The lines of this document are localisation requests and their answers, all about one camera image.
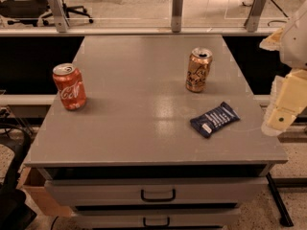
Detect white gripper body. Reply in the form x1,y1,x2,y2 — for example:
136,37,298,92
280,1,307,69

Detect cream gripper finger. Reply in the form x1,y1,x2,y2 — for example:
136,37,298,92
261,69,307,136
259,28,284,51

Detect blue rxbar blueberry bar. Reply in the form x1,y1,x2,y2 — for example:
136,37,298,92
190,102,240,139

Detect orange sparkling water can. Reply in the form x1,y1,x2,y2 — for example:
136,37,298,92
186,47,213,93

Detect red coke can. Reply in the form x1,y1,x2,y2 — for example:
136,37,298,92
53,63,86,110

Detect black metal floor leg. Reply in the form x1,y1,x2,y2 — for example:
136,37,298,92
266,173,294,227

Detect upper grey drawer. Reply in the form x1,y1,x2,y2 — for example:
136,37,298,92
45,177,267,207

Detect grey drawer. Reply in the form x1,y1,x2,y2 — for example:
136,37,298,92
74,208,240,229
45,177,267,207

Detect grey cabinet with drawers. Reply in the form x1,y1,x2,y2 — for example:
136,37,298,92
26,35,287,216

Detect lower grey drawer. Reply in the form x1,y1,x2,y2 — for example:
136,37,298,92
74,208,240,229

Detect black office chair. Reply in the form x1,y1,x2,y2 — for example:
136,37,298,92
0,0,93,27

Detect cardboard box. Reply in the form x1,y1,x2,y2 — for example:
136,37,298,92
18,167,72,218

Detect black chair at left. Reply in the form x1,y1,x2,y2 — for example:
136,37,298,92
0,124,36,230

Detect right grey metal bracket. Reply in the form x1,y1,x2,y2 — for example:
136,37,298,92
244,0,267,33

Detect grey metal bracket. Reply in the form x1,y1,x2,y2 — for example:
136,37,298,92
171,0,183,33
244,0,267,33
47,0,69,33

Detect middle grey metal bracket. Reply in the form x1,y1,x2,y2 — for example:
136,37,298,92
171,0,183,33

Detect black upper drawer handle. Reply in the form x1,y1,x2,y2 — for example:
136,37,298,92
140,189,177,203

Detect black drawer handle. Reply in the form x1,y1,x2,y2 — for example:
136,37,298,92
142,217,171,228
140,189,177,203

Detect black lower drawer handle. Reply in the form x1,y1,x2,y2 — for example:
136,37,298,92
142,217,171,228

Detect left grey metal bracket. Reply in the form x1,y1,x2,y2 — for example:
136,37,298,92
47,0,69,33

